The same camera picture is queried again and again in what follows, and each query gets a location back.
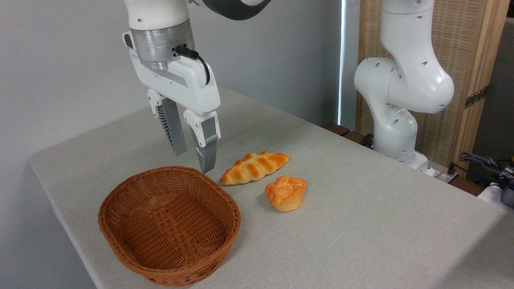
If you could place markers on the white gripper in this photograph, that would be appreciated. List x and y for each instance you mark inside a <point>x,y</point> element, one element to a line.
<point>188,86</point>

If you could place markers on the round muffin-shaped bread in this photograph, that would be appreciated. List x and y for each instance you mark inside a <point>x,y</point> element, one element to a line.
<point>286,192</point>

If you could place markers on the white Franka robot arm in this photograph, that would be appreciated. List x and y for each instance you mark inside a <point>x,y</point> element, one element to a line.
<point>417,80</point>

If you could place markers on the long braided bread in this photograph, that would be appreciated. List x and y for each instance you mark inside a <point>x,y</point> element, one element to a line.
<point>255,167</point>

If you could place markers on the brown wicker basket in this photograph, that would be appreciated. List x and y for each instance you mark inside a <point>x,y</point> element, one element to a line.
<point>168,224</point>

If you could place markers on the grey tablecloth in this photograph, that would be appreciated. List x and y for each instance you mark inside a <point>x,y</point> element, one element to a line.
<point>361,220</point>

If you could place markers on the wooden rattan folding screen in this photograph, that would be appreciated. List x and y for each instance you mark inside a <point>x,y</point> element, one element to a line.
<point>461,40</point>

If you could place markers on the metal screen hinge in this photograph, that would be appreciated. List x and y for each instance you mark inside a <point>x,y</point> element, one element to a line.
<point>476,97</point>

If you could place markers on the white box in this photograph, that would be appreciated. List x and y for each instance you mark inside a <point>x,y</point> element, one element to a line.
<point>490,196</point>

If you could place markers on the blue-grey device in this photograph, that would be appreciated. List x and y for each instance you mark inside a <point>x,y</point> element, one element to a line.
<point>508,197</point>

